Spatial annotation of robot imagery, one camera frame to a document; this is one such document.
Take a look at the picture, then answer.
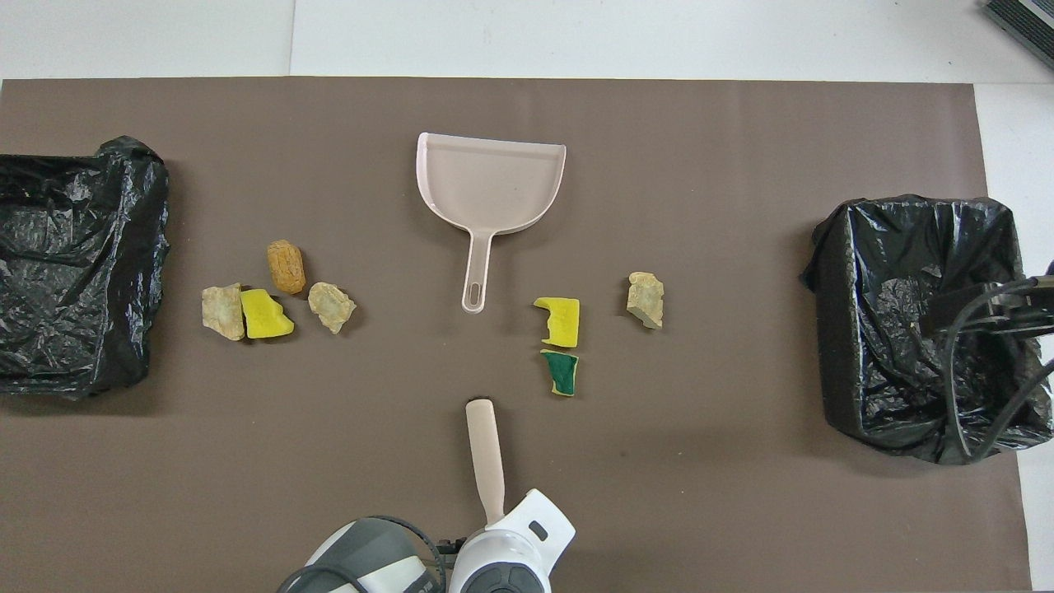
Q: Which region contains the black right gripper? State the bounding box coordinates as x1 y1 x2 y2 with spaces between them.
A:
929 278 1054 337

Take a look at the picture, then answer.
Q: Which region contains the yellowish beige foam chunk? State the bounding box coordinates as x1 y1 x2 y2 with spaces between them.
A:
626 272 665 331

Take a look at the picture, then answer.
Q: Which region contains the notched yellow sponge piece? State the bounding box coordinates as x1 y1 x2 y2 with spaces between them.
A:
533 296 581 348

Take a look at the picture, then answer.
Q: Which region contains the green sponge piece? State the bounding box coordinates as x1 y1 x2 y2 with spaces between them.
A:
540 349 580 399

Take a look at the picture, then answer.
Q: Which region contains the beige plastic dustpan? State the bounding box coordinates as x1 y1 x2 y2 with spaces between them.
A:
415 132 568 315

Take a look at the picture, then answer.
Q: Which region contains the beige hand brush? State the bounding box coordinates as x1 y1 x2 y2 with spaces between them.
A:
465 399 506 528

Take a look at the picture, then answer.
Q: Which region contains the pale beige foam chunk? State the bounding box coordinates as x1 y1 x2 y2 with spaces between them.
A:
308 282 357 335
202 283 245 342

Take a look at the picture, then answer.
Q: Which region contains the brown bread roll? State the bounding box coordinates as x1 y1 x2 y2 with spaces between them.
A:
267 239 306 295

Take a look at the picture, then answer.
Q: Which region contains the black bag lined bin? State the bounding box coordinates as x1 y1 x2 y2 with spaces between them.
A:
0 136 170 401
799 194 1054 466

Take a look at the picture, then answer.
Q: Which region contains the dark ribbed device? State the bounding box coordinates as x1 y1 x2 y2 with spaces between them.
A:
982 0 1054 71

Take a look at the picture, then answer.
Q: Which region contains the brown table mat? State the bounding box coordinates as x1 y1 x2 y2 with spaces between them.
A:
0 78 1034 593

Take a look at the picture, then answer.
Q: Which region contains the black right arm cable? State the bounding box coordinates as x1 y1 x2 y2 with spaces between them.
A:
941 276 1054 464

